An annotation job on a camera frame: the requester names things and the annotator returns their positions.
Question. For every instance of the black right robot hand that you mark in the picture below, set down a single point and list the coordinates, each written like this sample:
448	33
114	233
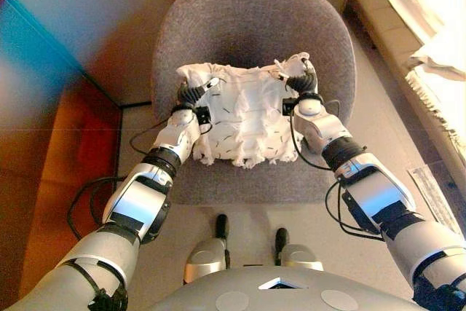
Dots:
306	83

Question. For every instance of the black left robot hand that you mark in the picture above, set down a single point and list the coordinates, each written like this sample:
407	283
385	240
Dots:
189	96

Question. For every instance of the white fringed cushion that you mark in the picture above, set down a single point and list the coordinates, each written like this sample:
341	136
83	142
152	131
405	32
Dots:
251	118

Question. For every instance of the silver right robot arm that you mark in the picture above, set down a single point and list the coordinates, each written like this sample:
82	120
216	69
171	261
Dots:
375	194

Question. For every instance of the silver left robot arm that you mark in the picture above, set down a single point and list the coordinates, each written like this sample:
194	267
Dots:
138	198

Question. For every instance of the grey fabric armchair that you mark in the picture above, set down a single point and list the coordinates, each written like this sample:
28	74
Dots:
251	16

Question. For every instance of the beige bed base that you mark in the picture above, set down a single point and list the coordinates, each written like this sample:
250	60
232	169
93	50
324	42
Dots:
386	23

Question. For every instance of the dark red cabinet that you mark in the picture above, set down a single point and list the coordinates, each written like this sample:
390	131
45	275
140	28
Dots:
65	143

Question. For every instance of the black left robot foot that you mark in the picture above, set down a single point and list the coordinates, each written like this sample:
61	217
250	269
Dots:
222	225

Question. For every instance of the black robot foot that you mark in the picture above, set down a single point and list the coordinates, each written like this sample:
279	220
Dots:
281	240
222	225

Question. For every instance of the fringed bed blanket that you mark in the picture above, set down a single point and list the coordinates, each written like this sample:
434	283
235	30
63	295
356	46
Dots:
429	5

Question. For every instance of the black right robot foot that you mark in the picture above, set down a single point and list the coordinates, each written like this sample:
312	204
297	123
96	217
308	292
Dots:
281	240

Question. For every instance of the silver left robot leg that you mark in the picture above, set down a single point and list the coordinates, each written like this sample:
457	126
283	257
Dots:
204	256

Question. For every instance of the silver robot leg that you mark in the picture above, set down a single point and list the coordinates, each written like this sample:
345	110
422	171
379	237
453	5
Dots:
204	256
302	256

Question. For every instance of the patterned paper sheet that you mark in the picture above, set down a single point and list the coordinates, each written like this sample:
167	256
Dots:
435	198

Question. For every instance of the silver right robot leg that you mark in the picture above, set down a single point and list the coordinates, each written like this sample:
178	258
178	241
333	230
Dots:
302	256

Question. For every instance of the grey robot torso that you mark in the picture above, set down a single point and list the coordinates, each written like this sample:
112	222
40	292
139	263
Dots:
276	293

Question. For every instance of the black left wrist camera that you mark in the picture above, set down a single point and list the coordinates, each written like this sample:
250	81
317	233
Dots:
203	115

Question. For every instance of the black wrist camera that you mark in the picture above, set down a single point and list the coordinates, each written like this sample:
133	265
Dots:
288	106
203	115

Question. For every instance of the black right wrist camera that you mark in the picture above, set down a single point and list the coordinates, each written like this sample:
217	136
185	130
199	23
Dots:
288	106

